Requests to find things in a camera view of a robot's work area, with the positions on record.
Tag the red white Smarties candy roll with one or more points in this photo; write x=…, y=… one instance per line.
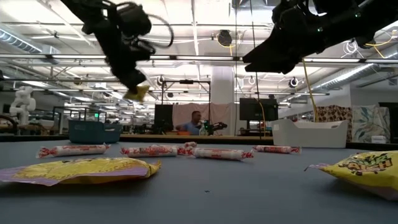
x=149, y=151
x=73, y=150
x=276, y=149
x=186, y=151
x=222, y=154
x=190, y=144

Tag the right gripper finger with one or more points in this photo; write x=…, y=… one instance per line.
x=276, y=67
x=276, y=51

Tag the floral patterned fabric panel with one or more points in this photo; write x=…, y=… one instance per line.
x=334, y=116

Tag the white building column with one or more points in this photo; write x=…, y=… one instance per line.
x=222, y=84

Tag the yellow Sour Patch candy packet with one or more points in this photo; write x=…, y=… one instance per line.
x=363, y=174
x=138, y=93
x=81, y=169

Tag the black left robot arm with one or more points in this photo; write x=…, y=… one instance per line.
x=90, y=12

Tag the person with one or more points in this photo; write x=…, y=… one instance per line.
x=191, y=126

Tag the small white box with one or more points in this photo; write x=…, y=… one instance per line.
x=378, y=139

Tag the teal plastic bin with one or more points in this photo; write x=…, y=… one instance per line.
x=93, y=132

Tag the white plastic bin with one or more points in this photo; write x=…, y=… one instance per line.
x=311, y=135

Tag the leaf patterned fabric panel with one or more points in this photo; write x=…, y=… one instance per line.
x=370, y=123

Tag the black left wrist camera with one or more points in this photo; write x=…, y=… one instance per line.
x=133, y=20

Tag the pink cloth curtain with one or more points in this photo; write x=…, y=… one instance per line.
x=224, y=115

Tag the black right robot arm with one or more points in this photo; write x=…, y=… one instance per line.
x=379, y=18

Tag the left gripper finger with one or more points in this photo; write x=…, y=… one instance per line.
x=130, y=79

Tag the black background monitor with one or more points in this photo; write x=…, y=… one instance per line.
x=258, y=109
x=163, y=118

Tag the black metal stand frame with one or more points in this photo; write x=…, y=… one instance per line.
x=186, y=81

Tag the dark cabinet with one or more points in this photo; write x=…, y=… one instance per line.
x=393, y=121

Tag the black background robot arm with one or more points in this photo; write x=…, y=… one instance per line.
x=214, y=127

